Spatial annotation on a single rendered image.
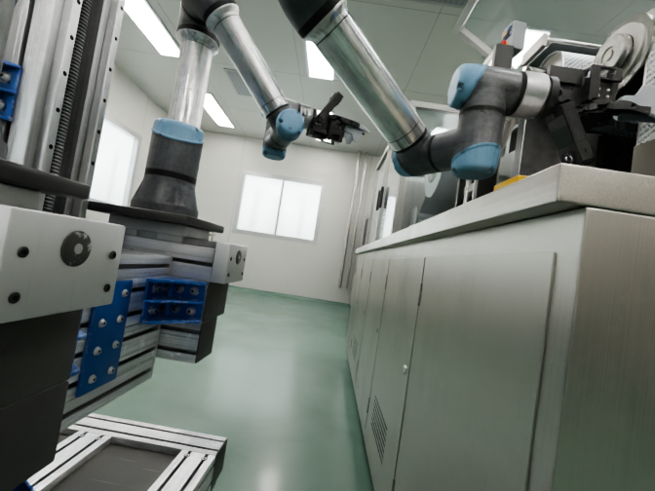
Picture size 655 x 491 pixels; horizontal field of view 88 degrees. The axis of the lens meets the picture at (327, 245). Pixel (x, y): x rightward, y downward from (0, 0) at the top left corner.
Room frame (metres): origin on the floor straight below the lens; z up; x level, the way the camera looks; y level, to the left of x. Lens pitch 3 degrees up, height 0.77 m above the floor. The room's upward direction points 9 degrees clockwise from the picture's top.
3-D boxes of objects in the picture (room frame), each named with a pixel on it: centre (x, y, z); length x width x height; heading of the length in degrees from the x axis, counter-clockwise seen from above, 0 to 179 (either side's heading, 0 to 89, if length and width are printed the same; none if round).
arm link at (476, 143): (0.60, -0.23, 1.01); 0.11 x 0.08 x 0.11; 32
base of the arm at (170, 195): (0.82, 0.40, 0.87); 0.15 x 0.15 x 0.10
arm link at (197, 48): (0.95, 0.45, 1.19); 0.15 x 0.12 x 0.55; 23
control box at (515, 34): (1.19, -0.55, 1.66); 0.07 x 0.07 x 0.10; 7
